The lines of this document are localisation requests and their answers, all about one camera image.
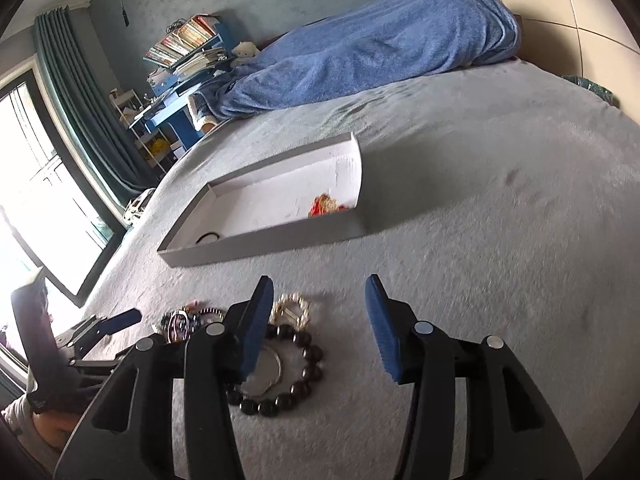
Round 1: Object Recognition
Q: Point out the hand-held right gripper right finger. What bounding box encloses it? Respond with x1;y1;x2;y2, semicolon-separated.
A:
364;274;584;480

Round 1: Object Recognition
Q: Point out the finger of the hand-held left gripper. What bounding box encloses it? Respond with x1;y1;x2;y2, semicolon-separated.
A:
56;308;143;358

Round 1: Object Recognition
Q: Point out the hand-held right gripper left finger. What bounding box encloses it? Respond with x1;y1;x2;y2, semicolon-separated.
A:
54;275;276;480

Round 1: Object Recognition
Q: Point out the blue crystal bracelet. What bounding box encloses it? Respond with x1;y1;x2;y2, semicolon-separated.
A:
159;310;193;343

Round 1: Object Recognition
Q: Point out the black bead bracelet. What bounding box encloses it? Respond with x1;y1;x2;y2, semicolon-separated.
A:
226;323;325;417

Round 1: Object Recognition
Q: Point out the white cardboard box tray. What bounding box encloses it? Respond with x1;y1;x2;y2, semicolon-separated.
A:
157;132;368;268

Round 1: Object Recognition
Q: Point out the red and gold charm bracelet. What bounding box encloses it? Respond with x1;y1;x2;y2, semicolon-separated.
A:
307;194;353;218

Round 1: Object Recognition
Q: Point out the person's left forearm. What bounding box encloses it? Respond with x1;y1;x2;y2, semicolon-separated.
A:
1;394;76;448

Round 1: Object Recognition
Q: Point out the silver bangle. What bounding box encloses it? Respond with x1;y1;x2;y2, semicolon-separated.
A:
240;345;283;397

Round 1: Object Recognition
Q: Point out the window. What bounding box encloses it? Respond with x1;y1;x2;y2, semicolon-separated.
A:
0;57;128;308

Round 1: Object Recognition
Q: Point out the white storage rack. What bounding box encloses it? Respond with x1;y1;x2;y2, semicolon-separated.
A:
109;89;177;173

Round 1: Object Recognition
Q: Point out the teal curtain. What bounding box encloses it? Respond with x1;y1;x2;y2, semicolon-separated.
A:
33;6;160;207

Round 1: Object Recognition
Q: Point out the blue desk with shelf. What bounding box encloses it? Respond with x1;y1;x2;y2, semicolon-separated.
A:
129;16;236;152

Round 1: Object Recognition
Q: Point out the blue fleece blanket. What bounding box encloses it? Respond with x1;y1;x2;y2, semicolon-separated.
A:
215;0;522;122

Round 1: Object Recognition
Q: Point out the white plush toy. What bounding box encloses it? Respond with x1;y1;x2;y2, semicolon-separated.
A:
230;41;260;67

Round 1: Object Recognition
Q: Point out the row of books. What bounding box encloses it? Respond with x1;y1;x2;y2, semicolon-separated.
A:
145;14;217;65

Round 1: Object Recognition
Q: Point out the beige padded headboard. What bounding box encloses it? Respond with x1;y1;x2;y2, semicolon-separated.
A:
481;0;640;111

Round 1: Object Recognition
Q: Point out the small dark bead bracelet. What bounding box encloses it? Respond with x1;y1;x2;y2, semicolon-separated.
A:
186;301;226;328

